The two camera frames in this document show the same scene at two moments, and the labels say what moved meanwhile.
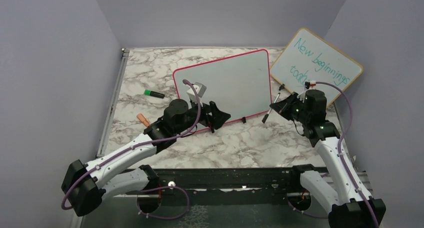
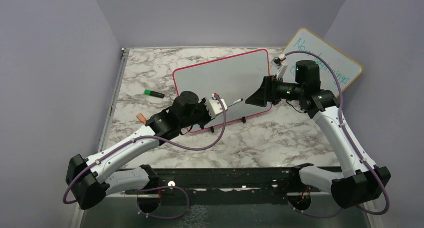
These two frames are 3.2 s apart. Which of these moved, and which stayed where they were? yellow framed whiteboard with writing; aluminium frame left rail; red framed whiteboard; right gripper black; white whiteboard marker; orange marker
Moved: white whiteboard marker; right gripper black
Stayed: yellow framed whiteboard with writing; aluminium frame left rail; red framed whiteboard; orange marker
